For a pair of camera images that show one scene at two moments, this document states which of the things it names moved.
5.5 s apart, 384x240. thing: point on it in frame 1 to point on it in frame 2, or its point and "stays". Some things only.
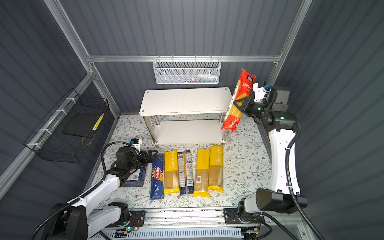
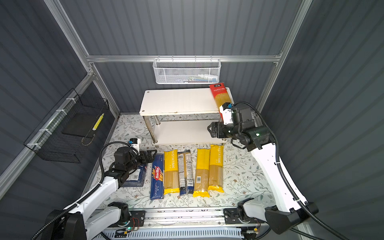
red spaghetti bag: x=242 y=91 to x=220 y=94
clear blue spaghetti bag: x=186 y=179 stays
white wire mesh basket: x=169 y=71 stays
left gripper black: x=145 y=161 stays
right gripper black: x=245 y=104 to x=219 y=133
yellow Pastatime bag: x=216 y=168 stays
